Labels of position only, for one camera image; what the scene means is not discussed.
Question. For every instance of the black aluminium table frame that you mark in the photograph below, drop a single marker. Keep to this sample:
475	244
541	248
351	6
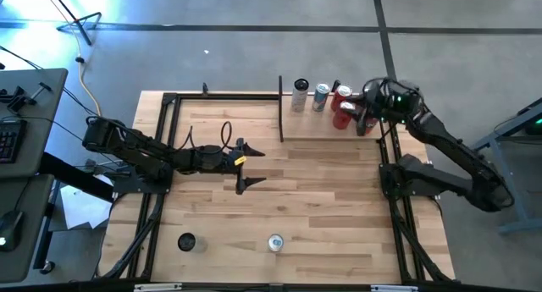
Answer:
237	96

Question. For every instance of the black computer mouse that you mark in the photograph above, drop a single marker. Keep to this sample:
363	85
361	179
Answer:
10	228

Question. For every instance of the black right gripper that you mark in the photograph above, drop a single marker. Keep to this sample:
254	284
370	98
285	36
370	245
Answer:
377	103

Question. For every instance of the silver can black top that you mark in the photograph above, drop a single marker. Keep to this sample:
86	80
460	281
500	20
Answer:
186	242
300	99

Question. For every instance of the black desk clamp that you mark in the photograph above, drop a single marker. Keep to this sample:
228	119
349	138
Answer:
17	98

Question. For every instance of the black device green light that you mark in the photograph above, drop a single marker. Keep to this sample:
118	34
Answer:
534	129

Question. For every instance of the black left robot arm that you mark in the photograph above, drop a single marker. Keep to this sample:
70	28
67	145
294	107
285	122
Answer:
135	150

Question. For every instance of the grey desk frame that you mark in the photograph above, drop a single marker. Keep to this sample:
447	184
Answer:
521	226

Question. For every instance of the black metal shelf frame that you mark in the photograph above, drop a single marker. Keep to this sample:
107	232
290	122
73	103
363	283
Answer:
280	114

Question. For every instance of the black tripod stand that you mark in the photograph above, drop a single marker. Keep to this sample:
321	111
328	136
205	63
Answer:
69	13

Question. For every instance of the white paper sheet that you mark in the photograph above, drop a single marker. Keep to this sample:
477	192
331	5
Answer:
80	207

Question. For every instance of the black computer keyboard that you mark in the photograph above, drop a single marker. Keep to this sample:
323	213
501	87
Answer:
8	141

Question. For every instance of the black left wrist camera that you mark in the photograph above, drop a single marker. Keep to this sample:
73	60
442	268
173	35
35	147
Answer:
214	155

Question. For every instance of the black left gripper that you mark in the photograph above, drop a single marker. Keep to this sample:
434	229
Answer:
240	173

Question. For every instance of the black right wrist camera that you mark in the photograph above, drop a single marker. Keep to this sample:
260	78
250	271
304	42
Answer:
379	88

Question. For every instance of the black caster wheel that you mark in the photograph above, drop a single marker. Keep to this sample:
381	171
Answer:
47	267

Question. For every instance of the blue silver Red Bull can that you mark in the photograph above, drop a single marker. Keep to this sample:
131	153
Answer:
275	242
320	100

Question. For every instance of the yellow tape tag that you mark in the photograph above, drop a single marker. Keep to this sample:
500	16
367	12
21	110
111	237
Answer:
240	160

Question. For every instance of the white tape strip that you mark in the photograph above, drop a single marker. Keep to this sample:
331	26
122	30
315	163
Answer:
156	287
394	288

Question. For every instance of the grey office desk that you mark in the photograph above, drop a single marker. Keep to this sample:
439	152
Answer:
34	135
25	241

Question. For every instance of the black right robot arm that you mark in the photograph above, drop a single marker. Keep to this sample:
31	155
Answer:
457	150

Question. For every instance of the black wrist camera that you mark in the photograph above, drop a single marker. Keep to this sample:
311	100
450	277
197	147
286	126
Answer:
214	155
379	88

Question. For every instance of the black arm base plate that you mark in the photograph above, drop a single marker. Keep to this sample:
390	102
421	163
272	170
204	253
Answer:
131	189
387	191

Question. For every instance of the wooden shelf board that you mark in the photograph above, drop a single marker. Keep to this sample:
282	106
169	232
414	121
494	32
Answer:
313	127

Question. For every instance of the black desk support beam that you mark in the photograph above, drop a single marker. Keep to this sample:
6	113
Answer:
76	177

